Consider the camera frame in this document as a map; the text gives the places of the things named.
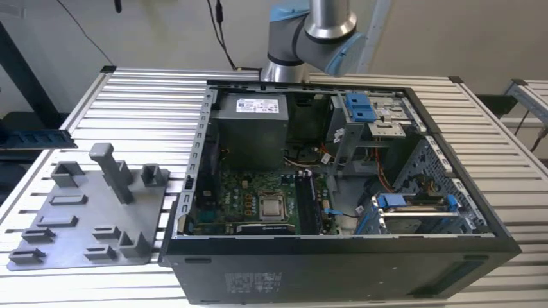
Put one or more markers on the blue black RAM stick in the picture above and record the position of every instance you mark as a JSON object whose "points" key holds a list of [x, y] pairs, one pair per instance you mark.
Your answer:
{"points": [[39, 138]]}

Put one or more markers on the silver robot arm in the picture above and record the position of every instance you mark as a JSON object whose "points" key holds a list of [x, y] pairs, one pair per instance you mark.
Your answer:
{"points": [[317, 32]]}

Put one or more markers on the installed black RAM stick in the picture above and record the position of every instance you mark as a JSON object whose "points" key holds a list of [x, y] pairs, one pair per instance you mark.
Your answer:
{"points": [[306, 205]]}

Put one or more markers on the grey power supply unit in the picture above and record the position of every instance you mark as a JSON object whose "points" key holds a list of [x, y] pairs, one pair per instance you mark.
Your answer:
{"points": [[249, 141]]}

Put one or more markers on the green motherboard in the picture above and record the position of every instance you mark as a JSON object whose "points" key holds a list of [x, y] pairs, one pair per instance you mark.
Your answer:
{"points": [[231, 192]]}

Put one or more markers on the silver CPU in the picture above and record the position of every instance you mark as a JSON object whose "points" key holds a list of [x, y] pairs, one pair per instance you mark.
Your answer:
{"points": [[273, 209]]}

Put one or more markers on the black graphics card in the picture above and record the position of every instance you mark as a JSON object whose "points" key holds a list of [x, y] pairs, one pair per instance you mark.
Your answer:
{"points": [[266, 229]]}

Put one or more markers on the blue drive latch carrier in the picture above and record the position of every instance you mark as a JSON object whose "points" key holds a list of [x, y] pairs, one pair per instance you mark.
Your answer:
{"points": [[358, 106]]}

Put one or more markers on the grey metal drive cage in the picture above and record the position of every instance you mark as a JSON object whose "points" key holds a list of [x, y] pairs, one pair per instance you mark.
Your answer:
{"points": [[387, 128]]}

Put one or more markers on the metal disk bay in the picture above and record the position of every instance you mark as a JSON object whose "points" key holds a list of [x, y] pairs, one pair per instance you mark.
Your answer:
{"points": [[367, 221]]}

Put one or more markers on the blue disk carrier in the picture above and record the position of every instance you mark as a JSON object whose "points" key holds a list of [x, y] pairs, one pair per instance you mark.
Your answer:
{"points": [[391, 201]]}

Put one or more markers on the black PC case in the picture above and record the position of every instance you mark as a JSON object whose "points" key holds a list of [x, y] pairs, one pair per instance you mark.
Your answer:
{"points": [[299, 272]]}

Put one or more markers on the grey parts rack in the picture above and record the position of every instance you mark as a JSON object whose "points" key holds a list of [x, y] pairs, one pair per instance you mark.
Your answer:
{"points": [[99, 211]]}

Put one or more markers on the black background box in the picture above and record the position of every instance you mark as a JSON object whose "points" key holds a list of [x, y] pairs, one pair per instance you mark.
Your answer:
{"points": [[497, 106]]}

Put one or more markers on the small black hanging object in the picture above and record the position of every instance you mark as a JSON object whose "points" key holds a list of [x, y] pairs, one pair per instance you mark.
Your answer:
{"points": [[118, 5]]}

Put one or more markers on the aluminium side table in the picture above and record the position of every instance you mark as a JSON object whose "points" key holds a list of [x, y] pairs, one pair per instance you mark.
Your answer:
{"points": [[531, 96]]}

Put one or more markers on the black slanted stand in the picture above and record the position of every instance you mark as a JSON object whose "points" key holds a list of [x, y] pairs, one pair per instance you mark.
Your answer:
{"points": [[26, 70]]}

